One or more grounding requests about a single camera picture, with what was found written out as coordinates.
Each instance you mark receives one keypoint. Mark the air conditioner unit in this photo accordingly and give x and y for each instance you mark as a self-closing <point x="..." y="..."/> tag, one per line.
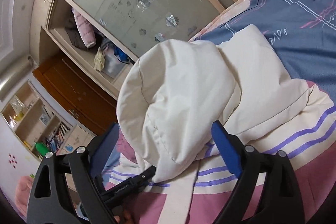
<point x="14" y="72"/>

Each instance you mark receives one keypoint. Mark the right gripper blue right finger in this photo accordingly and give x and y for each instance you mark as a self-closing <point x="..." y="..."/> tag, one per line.
<point x="280" y="200"/>

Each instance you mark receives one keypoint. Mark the pink hanging puffer jacket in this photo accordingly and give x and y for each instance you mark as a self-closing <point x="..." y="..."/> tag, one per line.
<point x="85" y="29"/>

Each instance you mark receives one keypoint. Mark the blue garment in wardrobe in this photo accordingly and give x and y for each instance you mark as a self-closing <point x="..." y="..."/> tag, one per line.
<point x="121" y="56"/>

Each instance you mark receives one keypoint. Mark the pink and white hooded jacket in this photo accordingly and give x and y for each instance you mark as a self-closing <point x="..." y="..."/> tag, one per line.
<point x="174" y="93"/>

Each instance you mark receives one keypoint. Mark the green bottle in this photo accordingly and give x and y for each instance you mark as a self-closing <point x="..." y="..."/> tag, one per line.
<point x="42" y="148"/>

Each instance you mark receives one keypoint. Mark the translucent storage box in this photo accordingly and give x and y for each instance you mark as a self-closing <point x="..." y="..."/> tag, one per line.
<point x="113" y="65"/>

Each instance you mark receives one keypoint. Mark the brown wooden room door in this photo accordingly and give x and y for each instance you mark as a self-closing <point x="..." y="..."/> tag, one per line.
<point x="79" y="95"/>

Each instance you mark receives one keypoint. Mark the beige cloth on box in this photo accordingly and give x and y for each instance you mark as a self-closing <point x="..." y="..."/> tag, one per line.
<point x="99" y="60"/>

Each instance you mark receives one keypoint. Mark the wooden bookshelf with books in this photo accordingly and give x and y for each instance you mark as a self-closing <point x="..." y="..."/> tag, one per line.
<point x="34" y="121"/>

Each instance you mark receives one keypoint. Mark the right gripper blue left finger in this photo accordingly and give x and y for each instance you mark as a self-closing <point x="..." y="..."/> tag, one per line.
<point x="50" y="200"/>

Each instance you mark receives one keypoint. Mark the blue striped bed sheet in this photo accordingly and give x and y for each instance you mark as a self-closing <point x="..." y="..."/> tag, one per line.
<point x="301" y="32"/>

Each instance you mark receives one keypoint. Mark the dark brown hanging coat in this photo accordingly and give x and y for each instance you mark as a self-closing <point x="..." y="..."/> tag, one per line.
<point x="74" y="35"/>

